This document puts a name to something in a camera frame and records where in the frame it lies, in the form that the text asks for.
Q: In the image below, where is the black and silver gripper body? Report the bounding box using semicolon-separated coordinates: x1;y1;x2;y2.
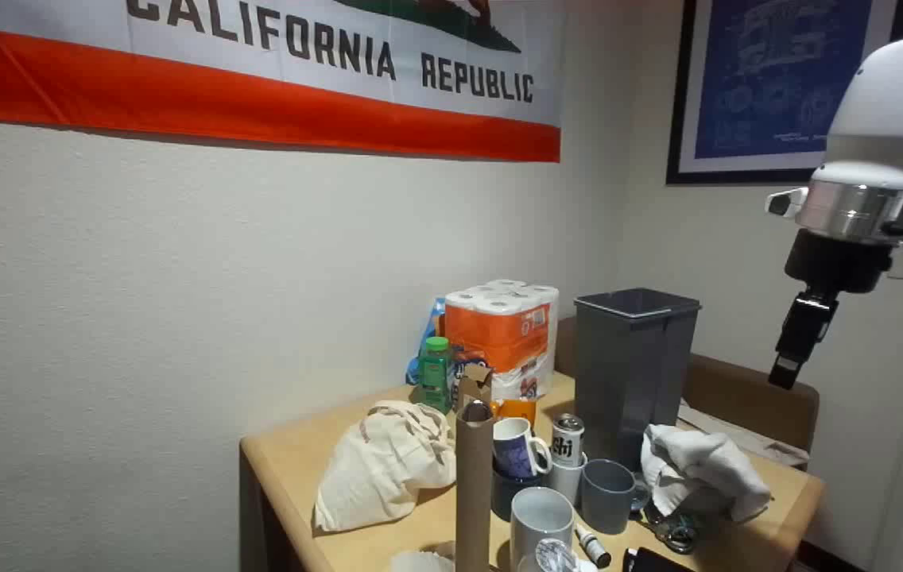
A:
770;230;891;389

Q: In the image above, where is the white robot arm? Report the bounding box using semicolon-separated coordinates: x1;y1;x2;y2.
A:
767;39;903;389

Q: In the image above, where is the black wallet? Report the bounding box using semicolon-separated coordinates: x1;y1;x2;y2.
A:
619;547;690;572

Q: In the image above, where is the framed blue blueprint poster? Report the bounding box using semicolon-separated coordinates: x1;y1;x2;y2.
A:
668;0;903;185

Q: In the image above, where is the grey plastic trash bin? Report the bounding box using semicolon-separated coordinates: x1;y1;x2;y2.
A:
577;288;700;467

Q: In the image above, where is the white crumpled cloth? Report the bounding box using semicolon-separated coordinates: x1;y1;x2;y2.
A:
641;424;774;521

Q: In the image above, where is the grey mug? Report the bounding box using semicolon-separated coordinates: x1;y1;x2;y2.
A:
580;459;649;535

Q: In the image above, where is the small patterned cup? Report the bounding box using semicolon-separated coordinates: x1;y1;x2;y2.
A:
551;413;587;498

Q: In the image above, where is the orange paper towel pack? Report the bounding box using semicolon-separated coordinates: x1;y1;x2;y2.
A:
442;279;561;397

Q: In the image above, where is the blue and white mug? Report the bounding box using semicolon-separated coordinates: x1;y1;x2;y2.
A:
494;416;551;481

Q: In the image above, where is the small white marker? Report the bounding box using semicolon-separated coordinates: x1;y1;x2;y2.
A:
577;530;615;568

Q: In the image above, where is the white mug front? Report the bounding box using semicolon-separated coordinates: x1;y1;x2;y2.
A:
508;487;577;568

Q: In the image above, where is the tall cardboard tube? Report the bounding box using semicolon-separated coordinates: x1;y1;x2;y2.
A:
455;362;494;572

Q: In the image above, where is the blue plastic bag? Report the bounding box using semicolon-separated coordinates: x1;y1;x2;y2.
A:
403;297;448;386

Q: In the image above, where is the California Republic flag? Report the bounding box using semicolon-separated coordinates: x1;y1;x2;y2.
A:
0;0;567;162

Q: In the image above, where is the green bottle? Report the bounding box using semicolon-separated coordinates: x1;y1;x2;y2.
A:
416;336;452;413

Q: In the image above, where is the beige cloth bag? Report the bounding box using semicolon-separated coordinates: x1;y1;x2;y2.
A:
316;399;455;535

